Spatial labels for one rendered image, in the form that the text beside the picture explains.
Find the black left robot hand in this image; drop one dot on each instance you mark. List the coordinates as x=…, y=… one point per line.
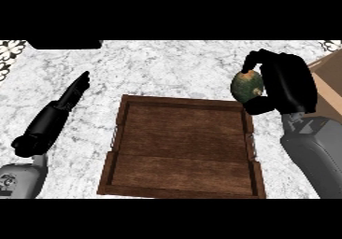
x=45, y=126

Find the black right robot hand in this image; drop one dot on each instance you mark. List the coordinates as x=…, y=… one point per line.
x=288, y=84

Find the green orange squash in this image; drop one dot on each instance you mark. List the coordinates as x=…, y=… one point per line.
x=245, y=87

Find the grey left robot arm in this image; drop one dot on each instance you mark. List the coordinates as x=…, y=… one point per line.
x=20, y=180

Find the brown cardboard box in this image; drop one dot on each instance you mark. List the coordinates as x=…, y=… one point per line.
x=334, y=87

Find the brown wooden tray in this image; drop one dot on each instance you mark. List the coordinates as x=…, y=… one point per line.
x=184, y=146

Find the black appliance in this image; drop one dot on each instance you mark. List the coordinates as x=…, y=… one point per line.
x=66, y=44

